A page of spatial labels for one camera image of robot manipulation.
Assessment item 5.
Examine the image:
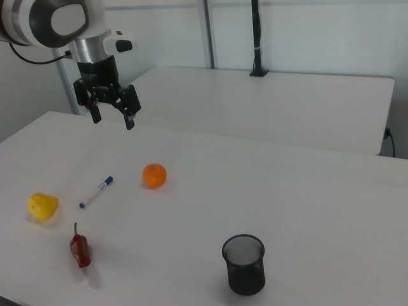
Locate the white side table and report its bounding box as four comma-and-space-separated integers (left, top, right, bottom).
95, 66, 396, 157

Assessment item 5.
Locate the white marker with blue cap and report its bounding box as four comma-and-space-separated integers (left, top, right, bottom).
78, 175, 115, 210

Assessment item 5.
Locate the black pole stand with base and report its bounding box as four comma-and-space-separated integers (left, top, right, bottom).
249, 0, 269, 78

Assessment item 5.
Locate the yellow toy pear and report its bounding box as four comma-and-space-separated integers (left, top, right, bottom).
27, 192, 60, 221

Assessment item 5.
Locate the orange toy mandarin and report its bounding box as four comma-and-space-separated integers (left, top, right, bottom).
142, 163, 168, 190

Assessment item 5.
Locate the red toy chili pepper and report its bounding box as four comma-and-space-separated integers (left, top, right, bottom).
69, 222, 92, 268

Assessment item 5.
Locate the black cable at table edge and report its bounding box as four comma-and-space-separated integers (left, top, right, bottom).
384, 126, 397, 157

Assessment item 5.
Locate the black mesh pen cup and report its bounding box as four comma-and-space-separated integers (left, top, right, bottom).
221, 234, 266, 296

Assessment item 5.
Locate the grey metal partition post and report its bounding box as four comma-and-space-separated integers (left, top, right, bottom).
56, 59, 81, 116
200, 0, 219, 69

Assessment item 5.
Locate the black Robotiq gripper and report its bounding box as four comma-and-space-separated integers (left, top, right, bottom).
73, 55, 142, 131

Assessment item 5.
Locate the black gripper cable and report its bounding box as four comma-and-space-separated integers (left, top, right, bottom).
8, 41, 71, 66

